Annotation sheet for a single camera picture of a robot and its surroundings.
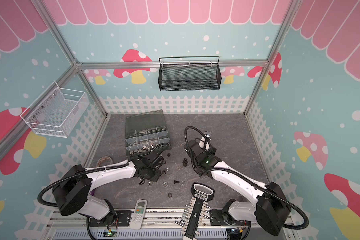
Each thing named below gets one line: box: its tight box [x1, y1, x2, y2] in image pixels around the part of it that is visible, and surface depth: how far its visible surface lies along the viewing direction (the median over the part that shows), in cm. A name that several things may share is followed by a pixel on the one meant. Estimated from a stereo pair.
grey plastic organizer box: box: [125, 109, 172, 155], surface depth 105 cm
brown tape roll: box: [96, 156, 113, 168], surface depth 96 cm
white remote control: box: [129, 199, 148, 230], surface depth 76 cm
